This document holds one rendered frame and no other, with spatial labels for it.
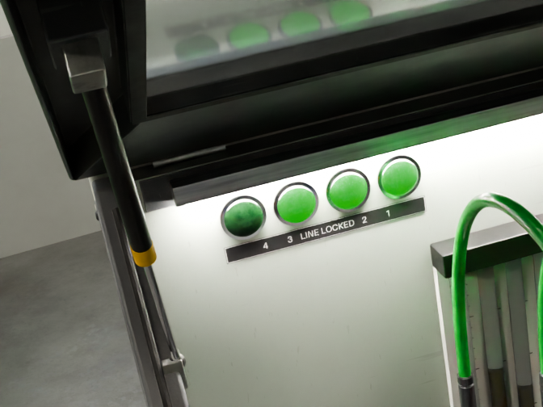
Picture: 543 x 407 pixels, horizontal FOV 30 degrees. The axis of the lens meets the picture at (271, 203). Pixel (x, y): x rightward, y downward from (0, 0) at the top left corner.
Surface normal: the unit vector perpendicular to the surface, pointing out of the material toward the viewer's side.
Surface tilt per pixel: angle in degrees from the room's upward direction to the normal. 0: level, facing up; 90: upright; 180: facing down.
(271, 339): 90
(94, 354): 0
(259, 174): 90
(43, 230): 90
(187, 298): 90
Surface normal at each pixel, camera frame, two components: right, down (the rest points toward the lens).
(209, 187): 0.24, 0.33
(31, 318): -0.18, -0.91
